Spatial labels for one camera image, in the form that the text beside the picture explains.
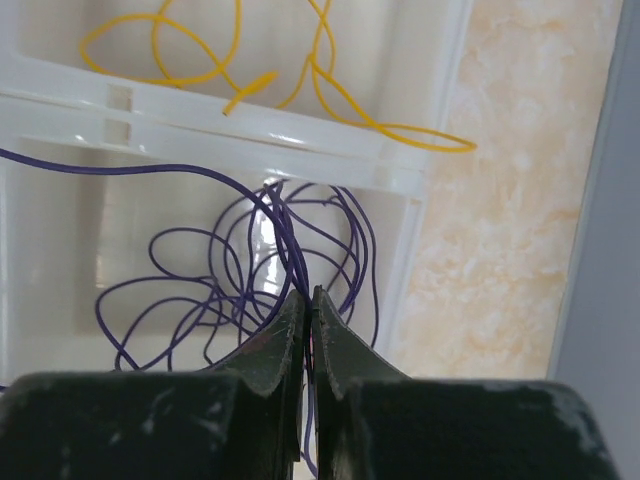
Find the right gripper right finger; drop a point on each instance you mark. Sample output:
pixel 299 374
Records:
pixel 342 365

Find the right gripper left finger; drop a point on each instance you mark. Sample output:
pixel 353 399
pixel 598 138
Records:
pixel 254 404

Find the clear compartment tray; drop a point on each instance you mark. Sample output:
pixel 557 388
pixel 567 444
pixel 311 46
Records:
pixel 155 155

